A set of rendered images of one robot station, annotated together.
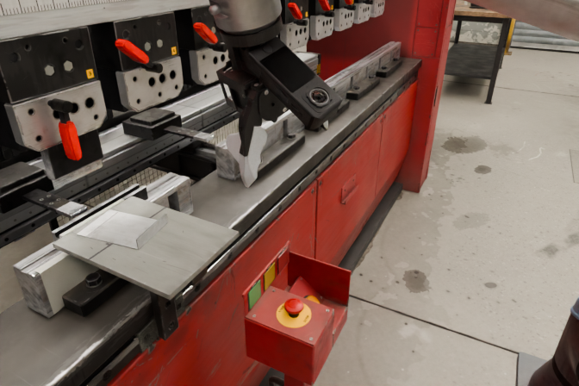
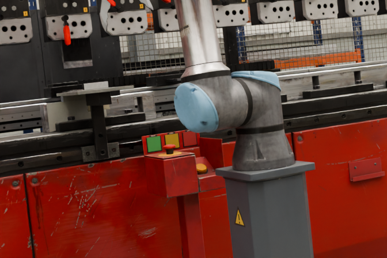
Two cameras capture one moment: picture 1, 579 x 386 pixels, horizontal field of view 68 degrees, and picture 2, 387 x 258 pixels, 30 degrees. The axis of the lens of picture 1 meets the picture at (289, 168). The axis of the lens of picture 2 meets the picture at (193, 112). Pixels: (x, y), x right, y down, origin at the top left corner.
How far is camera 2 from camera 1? 1.80 m
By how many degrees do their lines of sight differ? 43
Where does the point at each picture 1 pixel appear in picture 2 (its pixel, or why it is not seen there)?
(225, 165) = not seen: hidden behind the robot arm
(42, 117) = (58, 24)
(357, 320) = not seen: outside the picture
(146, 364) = (85, 172)
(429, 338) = not seen: outside the picture
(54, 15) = not seen: outside the picture
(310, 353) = (163, 166)
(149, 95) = (121, 27)
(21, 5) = not seen: outside the picture
